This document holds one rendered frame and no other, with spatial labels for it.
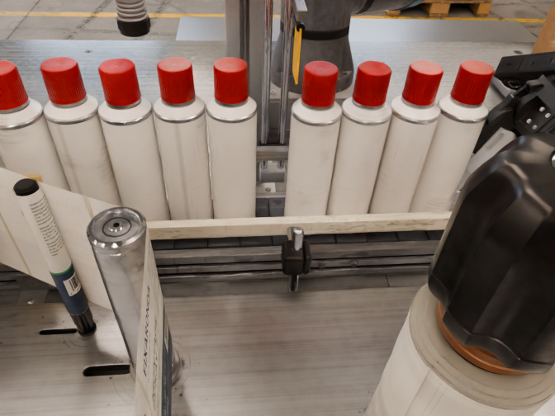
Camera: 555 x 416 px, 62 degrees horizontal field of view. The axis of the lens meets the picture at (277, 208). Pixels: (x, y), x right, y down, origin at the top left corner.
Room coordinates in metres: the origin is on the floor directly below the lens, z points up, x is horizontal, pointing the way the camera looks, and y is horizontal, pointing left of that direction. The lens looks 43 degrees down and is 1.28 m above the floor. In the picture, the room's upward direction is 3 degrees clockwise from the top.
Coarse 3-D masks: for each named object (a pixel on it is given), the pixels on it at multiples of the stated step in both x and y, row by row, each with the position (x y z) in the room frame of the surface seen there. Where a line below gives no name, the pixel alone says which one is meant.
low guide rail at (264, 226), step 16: (160, 224) 0.36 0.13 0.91; (176, 224) 0.36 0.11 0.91; (192, 224) 0.36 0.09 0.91; (208, 224) 0.36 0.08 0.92; (224, 224) 0.36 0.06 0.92; (240, 224) 0.37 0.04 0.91; (256, 224) 0.37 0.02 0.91; (272, 224) 0.37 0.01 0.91; (288, 224) 0.37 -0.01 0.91; (304, 224) 0.37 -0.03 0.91; (320, 224) 0.38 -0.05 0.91; (336, 224) 0.38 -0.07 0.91; (352, 224) 0.38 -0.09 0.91; (368, 224) 0.38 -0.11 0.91; (384, 224) 0.39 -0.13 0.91; (400, 224) 0.39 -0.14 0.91; (416, 224) 0.39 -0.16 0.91; (432, 224) 0.39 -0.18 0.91
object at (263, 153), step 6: (258, 150) 0.44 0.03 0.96; (264, 150) 0.44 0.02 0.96; (270, 150) 0.44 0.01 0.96; (276, 150) 0.44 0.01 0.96; (282, 150) 0.45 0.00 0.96; (258, 156) 0.44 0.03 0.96; (264, 156) 0.44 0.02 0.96; (270, 156) 0.44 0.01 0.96; (276, 156) 0.44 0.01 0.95; (282, 156) 0.44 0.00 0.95
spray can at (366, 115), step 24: (360, 72) 0.41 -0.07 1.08; (384, 72) 0.41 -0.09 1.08; (360, 96) 0.41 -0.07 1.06; (384, 96) 0.41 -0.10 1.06; (360, 120) 0.40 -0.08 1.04; (384, 120) 0.40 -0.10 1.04; (360, 144) 0.39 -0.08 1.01; (336, 168) 0.41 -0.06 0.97; (360, 168) 0.39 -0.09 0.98; (336, 192) 0.40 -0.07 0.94; (360, 192) 0.39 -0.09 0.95
